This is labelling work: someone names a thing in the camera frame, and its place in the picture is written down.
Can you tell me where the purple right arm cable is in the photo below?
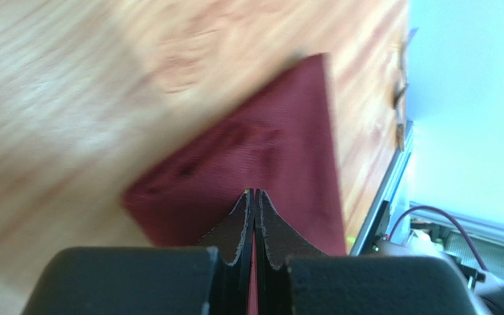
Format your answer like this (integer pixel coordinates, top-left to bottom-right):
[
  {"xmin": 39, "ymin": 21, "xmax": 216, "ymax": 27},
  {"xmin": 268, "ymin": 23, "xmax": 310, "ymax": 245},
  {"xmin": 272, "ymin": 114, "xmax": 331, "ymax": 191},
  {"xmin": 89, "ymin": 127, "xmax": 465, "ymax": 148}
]
[{"xmin": 387, "ymin": 205, "xmax": 491, "ymax": 272}]

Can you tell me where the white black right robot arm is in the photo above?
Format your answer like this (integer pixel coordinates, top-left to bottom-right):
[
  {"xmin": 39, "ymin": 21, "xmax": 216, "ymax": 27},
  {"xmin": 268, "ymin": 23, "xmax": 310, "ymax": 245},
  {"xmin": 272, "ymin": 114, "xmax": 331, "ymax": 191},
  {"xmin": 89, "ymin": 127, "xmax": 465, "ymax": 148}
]
[{"xmin": 373, "ymin": 232, "xmax": 504, "ymax": 314}]

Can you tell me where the dark red cloth napkin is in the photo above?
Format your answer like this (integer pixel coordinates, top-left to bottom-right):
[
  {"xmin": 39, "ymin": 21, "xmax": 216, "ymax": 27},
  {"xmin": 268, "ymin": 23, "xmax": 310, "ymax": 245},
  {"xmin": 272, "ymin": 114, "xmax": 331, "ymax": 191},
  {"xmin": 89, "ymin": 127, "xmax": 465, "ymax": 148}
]
[{"xmin": 123, "ymin": 54, "xmax": 345, "ymax": 314}]

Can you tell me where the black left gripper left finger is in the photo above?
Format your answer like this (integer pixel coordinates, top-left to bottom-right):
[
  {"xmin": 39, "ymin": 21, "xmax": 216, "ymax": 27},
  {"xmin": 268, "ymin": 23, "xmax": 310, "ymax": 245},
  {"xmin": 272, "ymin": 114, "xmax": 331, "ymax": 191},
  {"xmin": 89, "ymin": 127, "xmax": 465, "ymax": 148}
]
[{"xmin": 23, "ymin": 190, "xmax": 255, "ymax": 314}]

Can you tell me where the aluminium frame rail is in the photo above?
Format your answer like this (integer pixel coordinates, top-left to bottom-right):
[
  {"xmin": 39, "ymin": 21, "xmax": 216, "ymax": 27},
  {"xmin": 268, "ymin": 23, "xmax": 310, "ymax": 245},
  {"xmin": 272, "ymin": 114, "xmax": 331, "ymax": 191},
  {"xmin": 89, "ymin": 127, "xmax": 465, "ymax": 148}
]
[{"xmin": 350, "ymin": 121, "xmax": 504, "ymax": 267}]

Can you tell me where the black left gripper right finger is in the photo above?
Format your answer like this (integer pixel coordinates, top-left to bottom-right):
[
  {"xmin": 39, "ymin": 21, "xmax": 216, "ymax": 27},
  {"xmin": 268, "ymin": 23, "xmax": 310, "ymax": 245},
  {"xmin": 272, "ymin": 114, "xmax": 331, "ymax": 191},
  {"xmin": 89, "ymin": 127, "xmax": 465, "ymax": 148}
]
[{"xmin": 255, "ymin": 190, "xmax": 473, "ymax": 314}]

